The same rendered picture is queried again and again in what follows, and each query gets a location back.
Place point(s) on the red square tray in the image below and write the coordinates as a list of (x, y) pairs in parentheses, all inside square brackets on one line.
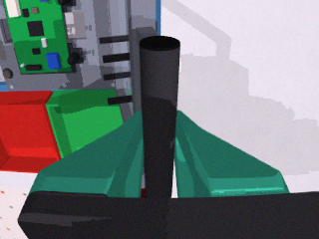
[(27, 143)]

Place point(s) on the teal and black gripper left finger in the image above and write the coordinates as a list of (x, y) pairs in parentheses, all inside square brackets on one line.
[(112, 164)]

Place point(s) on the green bin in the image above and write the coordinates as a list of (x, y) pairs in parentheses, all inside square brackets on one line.
[(79, 117)]

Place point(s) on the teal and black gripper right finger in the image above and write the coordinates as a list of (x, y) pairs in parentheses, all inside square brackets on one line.
[(212, 167)]

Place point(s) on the green circuit board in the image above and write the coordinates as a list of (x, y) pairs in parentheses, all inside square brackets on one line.
[(38, 33)]

